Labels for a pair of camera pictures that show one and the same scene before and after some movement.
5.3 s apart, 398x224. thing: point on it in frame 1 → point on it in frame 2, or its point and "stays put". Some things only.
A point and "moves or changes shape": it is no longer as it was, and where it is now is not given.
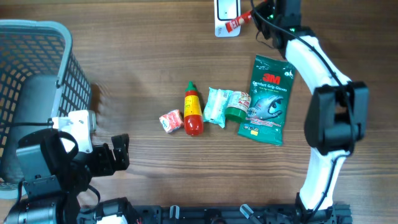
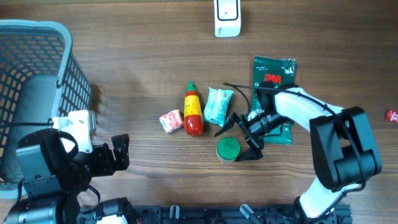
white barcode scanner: (225, 10) stays put
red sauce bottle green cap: (193, 118) stays put
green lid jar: (238, 104) → (227, 149)
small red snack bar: (239, 20) → (392, 116)
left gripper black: (107, 165) stays put
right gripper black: (259, 7) → (257, 144)
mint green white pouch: (217, 101) stays put
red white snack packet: (171, 121) stays put
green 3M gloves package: (272, 83) moves or changes shape
